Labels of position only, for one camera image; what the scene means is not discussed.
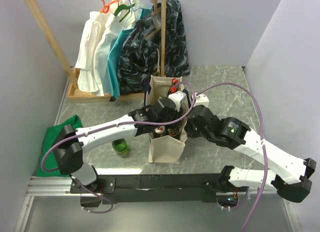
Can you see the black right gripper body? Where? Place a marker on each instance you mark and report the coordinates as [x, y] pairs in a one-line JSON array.
[[192, 132]]

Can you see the silver blue energy drink can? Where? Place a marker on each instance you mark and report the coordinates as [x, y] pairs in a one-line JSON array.
[[159, 132]]

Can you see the green cloth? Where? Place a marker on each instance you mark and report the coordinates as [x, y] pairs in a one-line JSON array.
[[49, 138]]

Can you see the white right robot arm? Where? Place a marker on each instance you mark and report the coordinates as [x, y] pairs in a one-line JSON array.
[[287, 175]]

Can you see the aluminium rail frame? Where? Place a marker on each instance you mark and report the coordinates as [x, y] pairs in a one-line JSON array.
[[61, 187]]

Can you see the cola bottle front red cap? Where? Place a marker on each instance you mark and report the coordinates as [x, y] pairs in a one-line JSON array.
[[172, 90]]

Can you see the white ruffled shirt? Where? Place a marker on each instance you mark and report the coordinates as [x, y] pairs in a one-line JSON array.
[[88, 80]]

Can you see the green bottle front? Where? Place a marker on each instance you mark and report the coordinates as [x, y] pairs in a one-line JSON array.
[[120, 146]]

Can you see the teal shirt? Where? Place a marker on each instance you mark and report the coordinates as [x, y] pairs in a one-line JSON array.
[[122, 31]]

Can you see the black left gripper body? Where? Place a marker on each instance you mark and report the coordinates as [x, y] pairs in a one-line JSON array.
[[175, 115]]

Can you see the wooden clothes rack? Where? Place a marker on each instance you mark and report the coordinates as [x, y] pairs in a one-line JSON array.
[[73, 93]]

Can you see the beige canvas tote bag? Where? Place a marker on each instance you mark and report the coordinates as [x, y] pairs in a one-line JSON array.
[[164, 148]]

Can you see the orange hanger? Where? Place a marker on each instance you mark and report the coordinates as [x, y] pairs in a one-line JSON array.
[[106, 6]]

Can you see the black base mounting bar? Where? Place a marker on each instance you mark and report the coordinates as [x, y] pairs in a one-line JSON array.
[[142, 188]]

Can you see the blue wire hanger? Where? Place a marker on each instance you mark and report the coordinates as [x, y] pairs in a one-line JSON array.
[[135, 11]]

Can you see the pale white blouse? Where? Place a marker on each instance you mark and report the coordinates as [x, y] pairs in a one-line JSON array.
[[102, 50]]

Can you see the wooden hanger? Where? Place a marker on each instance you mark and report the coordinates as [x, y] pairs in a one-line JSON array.
[[156, 20]]

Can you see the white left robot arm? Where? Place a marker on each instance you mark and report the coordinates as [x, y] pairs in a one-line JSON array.
[[73, 143]]

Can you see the green hanger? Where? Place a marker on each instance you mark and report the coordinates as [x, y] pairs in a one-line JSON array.
[[123, 10]]

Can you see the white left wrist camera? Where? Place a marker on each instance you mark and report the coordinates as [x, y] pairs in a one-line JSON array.
[[180, 100]]

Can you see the green bottle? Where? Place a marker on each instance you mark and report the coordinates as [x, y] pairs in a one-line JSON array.
[[174, 133], [120, 146]]

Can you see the dark patterned shirt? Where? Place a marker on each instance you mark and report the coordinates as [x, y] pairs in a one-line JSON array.
[[139, 56]]

